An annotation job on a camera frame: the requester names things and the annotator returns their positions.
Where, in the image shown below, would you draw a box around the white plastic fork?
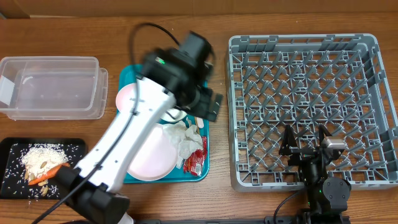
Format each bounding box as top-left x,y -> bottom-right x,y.
198,118 -> 204,129

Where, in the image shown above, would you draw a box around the teal serving tray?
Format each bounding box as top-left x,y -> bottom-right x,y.
119,65 -> 210,184

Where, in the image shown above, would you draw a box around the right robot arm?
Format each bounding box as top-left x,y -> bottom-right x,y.
272,124 -> 351,224

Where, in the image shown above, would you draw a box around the wooden chopstick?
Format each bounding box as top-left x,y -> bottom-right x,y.
195,117 -> 200,135

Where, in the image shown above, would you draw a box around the orange carrot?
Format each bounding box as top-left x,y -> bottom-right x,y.
28,163 -> 70,185

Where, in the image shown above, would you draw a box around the grey plastic dishwasher rack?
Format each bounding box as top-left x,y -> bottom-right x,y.
226,34 -> 397,192

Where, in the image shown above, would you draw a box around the pink bowl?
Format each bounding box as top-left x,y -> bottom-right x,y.
116,83 -> 136,113

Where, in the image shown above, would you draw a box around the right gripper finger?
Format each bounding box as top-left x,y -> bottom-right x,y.
318,124 -> 332,144
279,124 -> 299,156

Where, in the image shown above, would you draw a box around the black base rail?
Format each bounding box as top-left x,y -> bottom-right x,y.
134,215 -> 351,224

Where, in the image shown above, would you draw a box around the white napkin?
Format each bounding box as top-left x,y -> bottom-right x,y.
162,121 -> 203,169

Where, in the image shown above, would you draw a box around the rice and food scraps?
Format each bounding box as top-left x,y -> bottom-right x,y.
22,148 -> 68,184

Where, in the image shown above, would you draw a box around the white small bowl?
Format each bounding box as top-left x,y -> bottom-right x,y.
161,108 -> 187,123

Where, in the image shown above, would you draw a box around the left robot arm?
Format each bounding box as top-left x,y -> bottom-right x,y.
42,32 -> 223,223

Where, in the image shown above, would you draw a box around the black plastic tray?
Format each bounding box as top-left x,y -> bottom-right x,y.
1,138 -> 87,200

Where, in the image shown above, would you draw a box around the clear plastic bin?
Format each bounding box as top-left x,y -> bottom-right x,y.
1,56 -> 108,120

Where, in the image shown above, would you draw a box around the red snack wrapper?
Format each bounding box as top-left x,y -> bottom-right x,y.
183,136 -> 208,176

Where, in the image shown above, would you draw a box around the large pink plate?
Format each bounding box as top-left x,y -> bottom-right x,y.
127,124 -> 178,182

